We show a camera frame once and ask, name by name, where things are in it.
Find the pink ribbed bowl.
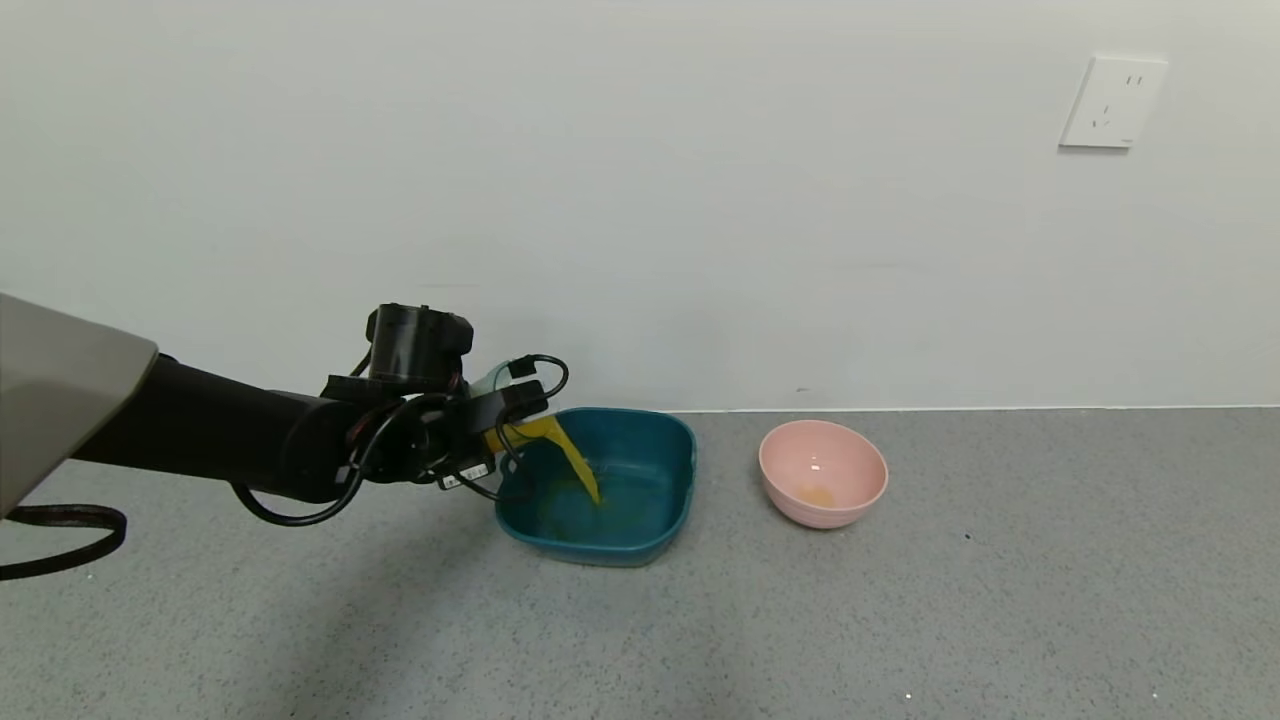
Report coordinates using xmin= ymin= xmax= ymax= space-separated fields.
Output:
xmin=758 ymin=420 xmax=889 ymax=530

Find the black braided sleeved cable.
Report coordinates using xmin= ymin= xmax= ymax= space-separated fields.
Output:
xmin=0 ymin=504 xmax=129 ymax=582

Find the white wall socket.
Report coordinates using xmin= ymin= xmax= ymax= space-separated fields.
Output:
xmin=1058 ymin=55 xmax=1169 ymax=151

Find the orange juice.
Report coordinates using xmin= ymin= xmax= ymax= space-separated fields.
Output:
xmin=487 ymin=415 xmax=606 ymax=541

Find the teal square plastic tray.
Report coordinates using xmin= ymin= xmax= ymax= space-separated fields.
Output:
xmin=496 ymin=407 xmax=698 ymax=568

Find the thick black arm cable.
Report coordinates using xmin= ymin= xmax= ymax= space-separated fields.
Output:
xmin=231 ymin=393 xmax=471 ymax=528

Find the ribbed transparent blue cup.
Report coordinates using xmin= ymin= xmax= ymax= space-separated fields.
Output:
xmin=466 ymin=360 xmax=563 ymax=456

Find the thin black camera cable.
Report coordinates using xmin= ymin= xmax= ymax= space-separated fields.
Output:
xmin=503 ymin=354 xmax=570 ymax=403

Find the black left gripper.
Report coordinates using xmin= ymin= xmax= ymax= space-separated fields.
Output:
xmin=435 ymin=410 xmax=501 ymax=491

